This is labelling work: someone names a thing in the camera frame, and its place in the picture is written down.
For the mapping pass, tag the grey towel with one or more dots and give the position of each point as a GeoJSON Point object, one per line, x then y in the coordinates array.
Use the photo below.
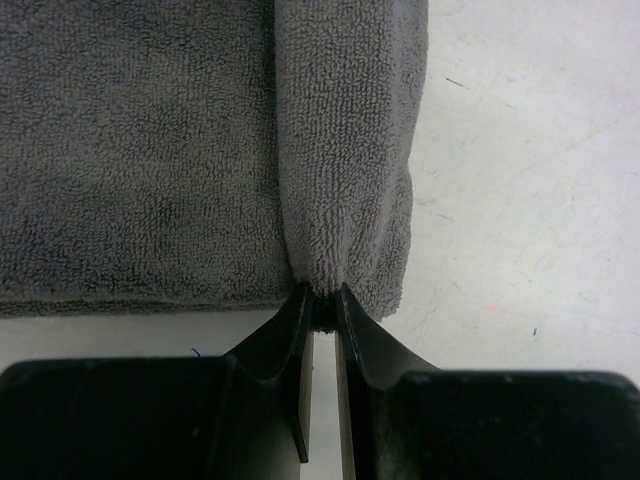
{"type": "Point", "coordinates": [163, 156]}

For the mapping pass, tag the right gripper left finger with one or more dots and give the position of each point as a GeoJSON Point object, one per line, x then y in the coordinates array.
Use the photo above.
{"type": "Point", "coordinates": [241, 415]}

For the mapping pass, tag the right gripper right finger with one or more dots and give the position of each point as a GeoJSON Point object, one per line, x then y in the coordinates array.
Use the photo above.
{"type": "Point", "coordinates": [403, 418]}

